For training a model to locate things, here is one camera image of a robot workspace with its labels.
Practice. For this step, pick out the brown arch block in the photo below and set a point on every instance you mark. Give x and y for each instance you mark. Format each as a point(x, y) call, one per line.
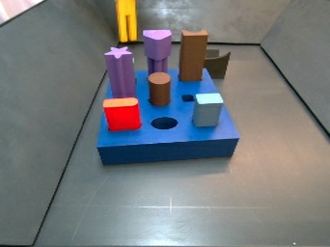
point(191, 55)

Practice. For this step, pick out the brown cylinder block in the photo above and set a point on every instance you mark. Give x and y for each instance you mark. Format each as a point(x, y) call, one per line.
point(159, 88)

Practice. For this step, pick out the light blue square block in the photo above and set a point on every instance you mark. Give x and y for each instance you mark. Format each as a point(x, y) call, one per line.
point(207, 109)

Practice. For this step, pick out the blue peg board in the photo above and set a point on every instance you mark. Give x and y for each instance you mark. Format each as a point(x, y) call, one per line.
point(167, 136)

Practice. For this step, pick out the purple star block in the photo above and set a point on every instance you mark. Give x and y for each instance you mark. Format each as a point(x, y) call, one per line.
point(120, 72)

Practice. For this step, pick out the red oval block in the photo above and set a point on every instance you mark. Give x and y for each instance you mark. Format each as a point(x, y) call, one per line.
point(121, 113)

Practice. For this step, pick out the yellow double-square block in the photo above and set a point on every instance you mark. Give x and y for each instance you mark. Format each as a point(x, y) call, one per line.
point(125, 15)

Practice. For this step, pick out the purple heart block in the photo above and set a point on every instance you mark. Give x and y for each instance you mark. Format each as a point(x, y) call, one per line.
point(156, 49)

